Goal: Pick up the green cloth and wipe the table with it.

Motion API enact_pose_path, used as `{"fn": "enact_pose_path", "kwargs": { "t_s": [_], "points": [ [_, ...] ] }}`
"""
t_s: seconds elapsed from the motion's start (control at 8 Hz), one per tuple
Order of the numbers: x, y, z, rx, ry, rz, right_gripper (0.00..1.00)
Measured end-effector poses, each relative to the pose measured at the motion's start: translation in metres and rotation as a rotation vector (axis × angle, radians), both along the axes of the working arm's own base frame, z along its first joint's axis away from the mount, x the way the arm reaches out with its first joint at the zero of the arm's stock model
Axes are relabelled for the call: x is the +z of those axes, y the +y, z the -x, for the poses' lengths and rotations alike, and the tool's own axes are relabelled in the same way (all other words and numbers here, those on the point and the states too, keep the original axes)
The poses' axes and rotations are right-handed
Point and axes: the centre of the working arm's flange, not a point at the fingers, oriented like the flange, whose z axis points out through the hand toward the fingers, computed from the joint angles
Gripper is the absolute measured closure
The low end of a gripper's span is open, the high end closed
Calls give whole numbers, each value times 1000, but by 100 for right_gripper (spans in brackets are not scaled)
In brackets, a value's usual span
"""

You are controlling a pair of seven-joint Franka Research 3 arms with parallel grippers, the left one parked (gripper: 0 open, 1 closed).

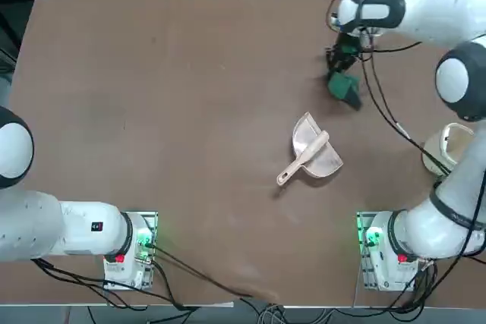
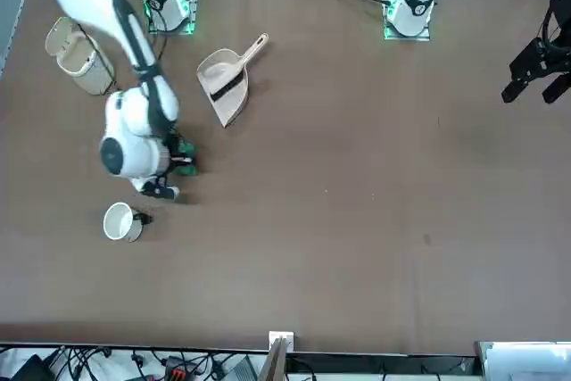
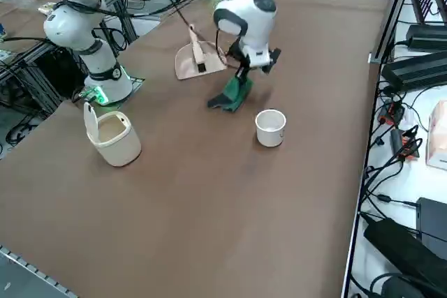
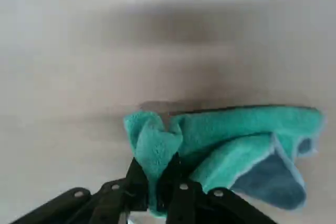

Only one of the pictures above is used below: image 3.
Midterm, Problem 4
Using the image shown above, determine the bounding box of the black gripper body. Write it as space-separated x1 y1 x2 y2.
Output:
228 38 252 69

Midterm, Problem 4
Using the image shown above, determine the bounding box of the green cloth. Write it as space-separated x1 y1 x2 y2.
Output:
207 76 255 114

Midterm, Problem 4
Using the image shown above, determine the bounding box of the beige hand brush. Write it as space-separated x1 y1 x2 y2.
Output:
187 24 207 74

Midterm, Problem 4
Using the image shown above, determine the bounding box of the beige plastic dustpan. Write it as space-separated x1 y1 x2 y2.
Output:
174 40 228 81

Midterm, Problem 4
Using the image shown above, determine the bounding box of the white cup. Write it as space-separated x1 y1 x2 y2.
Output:
254 109 287 148

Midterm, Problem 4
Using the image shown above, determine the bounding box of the cream bin with lid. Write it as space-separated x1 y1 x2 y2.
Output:
82 101 142 168

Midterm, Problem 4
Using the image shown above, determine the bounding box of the black and orange plug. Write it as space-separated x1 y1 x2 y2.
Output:
379 100 406 126

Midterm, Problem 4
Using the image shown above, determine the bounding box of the long black power adapter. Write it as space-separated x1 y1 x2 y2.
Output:
382 52 447 91

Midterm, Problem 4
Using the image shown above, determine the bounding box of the black and orange clamp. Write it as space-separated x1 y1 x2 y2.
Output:
389 125 423 162

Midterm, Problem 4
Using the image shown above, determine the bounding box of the pink tissue box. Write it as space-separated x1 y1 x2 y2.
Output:
425 100 447 170

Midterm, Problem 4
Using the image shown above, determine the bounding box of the black bag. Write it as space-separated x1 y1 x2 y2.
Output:
362 217 447 294

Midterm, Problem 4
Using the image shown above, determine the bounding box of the black flat box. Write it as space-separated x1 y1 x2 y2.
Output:
417 197 447 253

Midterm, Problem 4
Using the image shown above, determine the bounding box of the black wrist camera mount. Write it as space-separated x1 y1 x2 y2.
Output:
265 48 282 75

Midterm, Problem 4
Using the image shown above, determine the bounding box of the black aluminium frame post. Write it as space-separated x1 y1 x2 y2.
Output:
369 0 420 65

